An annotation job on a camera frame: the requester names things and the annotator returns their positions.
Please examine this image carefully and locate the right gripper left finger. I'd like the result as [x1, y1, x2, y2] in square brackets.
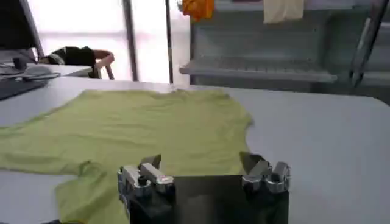
[118, 154, 175, 198]

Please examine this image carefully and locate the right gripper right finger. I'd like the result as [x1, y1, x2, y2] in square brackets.
[239, 151, 292, 194]

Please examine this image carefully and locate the light green shirt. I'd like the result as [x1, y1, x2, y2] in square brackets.
[0, 89, 254, 224]

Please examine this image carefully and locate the grey shelf rack with cloths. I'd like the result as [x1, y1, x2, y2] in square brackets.
[179, 0, 390, 106]

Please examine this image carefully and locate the white office desk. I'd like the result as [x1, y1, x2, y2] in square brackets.
[0, 62, 94, 79]

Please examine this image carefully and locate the person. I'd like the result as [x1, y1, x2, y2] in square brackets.
[38, 46, 116, 80]

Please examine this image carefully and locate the grey computer mouse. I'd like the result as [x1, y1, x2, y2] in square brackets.
[23, 65, 54, 77]

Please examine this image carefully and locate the dark slanted metal pole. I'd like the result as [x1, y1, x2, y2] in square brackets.
[348, 0, 390, 88]

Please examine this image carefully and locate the small dark stand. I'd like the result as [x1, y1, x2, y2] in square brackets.
[13, 57, 29, 71]

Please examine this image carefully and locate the black computer monitor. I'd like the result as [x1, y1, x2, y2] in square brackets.
[0, 0, 45, 59]

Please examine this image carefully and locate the thin dark window post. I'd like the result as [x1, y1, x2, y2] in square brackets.
[164, 0, 175, 85]

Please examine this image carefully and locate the wide dark window post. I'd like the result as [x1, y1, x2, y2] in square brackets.
[121, 0, 140, 82]

